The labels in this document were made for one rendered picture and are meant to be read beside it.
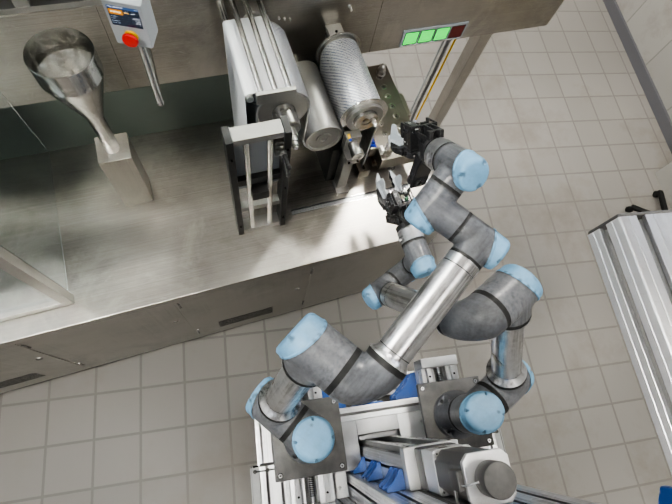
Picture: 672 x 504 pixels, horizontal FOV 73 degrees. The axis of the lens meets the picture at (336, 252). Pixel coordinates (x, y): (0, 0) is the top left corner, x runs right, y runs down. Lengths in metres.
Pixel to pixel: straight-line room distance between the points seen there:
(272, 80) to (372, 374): 0.73
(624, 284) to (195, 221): 1.35
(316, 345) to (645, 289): 0.63
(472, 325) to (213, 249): 0.88
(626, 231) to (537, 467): 2.31
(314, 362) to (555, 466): 2.00
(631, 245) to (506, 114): 2.96
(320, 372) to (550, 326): 2.08
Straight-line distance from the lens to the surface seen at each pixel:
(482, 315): 1.11
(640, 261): 0.47
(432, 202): 0.97
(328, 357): 0.93
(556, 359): 2.84
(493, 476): 0.87
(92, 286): 1.61
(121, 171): 1.50
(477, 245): 0.97
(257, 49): 1.29
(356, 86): 1.41
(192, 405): 2.39
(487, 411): 1.45
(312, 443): 1.32
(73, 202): 1.75
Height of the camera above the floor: 2.36
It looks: 68 degrees down
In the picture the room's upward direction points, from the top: 21 degrees clockwise
